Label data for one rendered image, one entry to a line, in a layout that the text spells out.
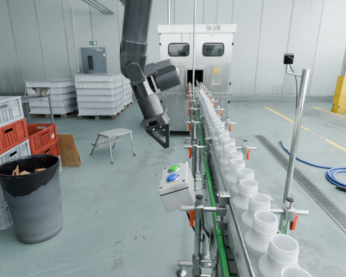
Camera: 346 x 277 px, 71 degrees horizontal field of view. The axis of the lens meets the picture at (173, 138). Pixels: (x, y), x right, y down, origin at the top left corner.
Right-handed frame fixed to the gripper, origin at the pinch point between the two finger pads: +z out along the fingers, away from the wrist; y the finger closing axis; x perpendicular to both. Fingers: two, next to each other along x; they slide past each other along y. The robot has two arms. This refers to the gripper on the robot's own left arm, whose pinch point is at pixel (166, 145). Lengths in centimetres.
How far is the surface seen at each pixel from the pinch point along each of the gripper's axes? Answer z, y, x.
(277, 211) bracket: 19.3, -15.2, -21.7
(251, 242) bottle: 11.3, -31.3, -13.7
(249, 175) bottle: 9.0, -13.9, -18.3
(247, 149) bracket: 20.7, 28.7, -24.6
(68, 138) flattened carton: 16, 239, 171
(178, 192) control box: 10.0, -10.2, -0.5
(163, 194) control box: 9.4, -10.2, 3.2
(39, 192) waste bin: 31, 94, 125
